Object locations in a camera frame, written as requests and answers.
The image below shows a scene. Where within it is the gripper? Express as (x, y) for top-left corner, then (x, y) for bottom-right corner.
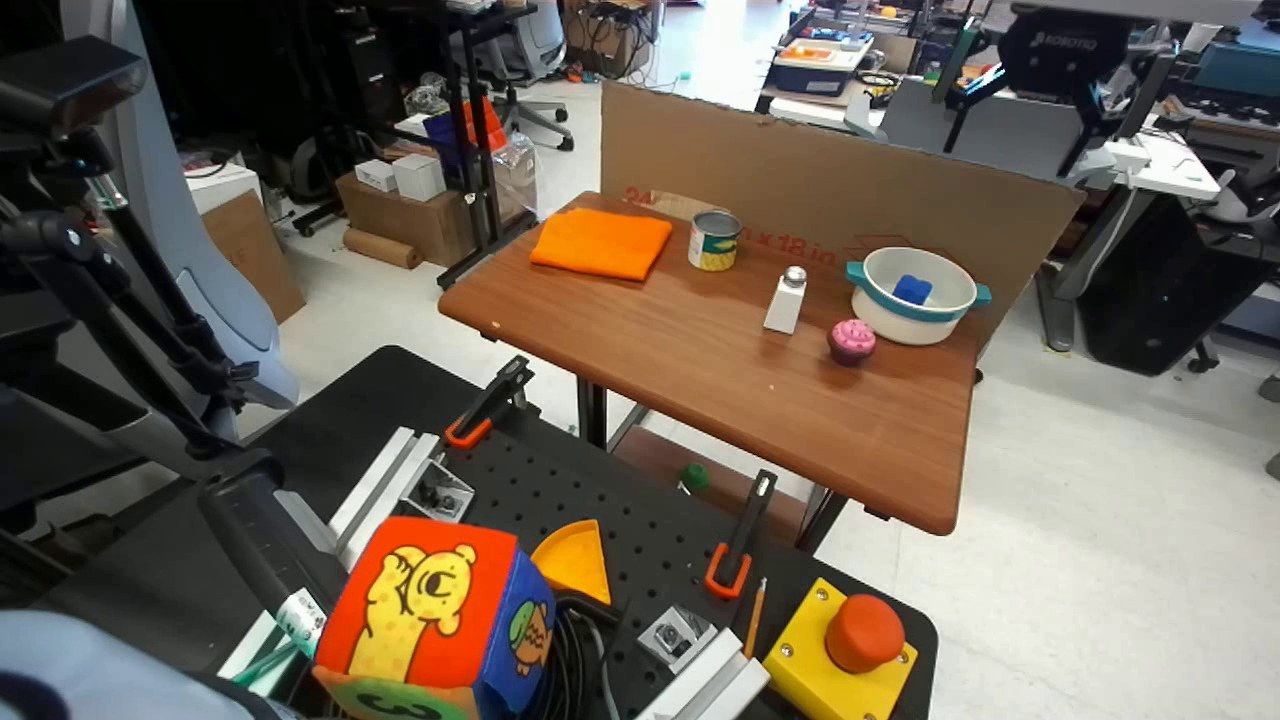
(942, 9), (1142, 180)

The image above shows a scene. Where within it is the white bowl with teal rim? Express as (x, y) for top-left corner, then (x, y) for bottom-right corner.
(846, 247), (993, 347)

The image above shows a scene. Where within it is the soft colourful picture cube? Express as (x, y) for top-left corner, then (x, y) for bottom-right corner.
(313, 515), (557, 720)

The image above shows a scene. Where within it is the black office chair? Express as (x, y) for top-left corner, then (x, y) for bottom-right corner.
(1074, 188), (1280, 378)

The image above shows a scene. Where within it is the cardboard sheet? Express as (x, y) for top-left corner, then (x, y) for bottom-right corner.
(600, 80), (1088, 353)

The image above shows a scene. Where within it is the pink toy cupcake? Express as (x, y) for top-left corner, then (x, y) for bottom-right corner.
(827, 320), (878, 367)

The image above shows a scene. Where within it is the white salt shaker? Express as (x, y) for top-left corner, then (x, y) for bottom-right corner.
(763, 266), (809, 336)

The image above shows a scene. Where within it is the tin can with yellow label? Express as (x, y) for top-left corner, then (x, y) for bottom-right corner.
(688, 210), (744, 273)

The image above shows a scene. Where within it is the orange cloth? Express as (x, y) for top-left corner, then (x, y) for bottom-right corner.
(529, 207), (674, 283)

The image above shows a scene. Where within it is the black clamp with orange grip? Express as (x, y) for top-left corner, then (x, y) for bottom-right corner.
(444, 355), (536, 450)
(704, 469), (779, 601)

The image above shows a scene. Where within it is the black metal stand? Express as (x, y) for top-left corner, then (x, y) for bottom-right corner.
(436, 0), (542, 292)

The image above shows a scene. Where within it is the pencil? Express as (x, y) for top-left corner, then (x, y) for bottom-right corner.
(742, 577), (769, 660)

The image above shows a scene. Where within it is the yellow box with red button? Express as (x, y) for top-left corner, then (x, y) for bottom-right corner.
(762, 577), (919, 720)

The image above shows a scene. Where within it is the stack of cardboard boxes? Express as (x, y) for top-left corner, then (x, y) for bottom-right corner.
(336, 170), (479, 267)

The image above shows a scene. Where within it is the orange triangular plastic piece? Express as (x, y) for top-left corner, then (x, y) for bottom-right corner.
(530, 519), (612, 607)

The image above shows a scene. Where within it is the roll of brown paper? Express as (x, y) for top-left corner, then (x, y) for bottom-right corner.
(342, 226), (426, 271)

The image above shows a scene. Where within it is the brown cardboard box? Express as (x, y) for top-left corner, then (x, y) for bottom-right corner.
(200, 189), (308, 325)

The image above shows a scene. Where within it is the large grey machine housing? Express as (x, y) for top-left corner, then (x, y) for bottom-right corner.
(58, 0), (301, 413)

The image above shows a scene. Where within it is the black bar with label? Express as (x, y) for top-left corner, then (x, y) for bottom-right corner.
(198, 458), (349, 646)

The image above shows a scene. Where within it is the aluminium rail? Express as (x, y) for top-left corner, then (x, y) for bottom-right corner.
(328, 427), (443, 571)
(634, 628), (772, 720)

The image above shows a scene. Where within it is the coil of black cable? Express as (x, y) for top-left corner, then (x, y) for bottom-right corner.
(542, 594), (623, 720)

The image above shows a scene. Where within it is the camera on tripod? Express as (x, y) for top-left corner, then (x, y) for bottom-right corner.
(0, 36), (297, 611)

